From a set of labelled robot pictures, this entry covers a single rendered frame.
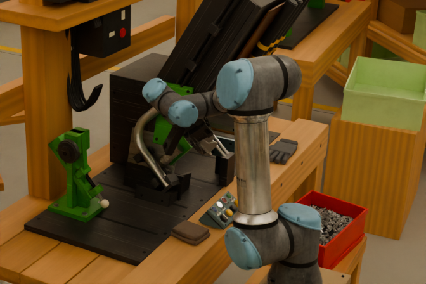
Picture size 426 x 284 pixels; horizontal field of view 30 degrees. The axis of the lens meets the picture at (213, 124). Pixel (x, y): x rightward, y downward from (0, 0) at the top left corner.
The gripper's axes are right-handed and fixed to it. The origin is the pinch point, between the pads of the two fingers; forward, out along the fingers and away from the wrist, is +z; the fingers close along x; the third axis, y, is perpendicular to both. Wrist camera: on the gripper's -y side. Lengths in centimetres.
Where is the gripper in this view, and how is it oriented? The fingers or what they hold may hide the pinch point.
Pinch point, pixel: (207, 153)
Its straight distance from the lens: 254.8
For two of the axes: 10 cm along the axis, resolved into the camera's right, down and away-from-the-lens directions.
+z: 5.2, 5.6, 6.5
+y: 8.2, -5.4, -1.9
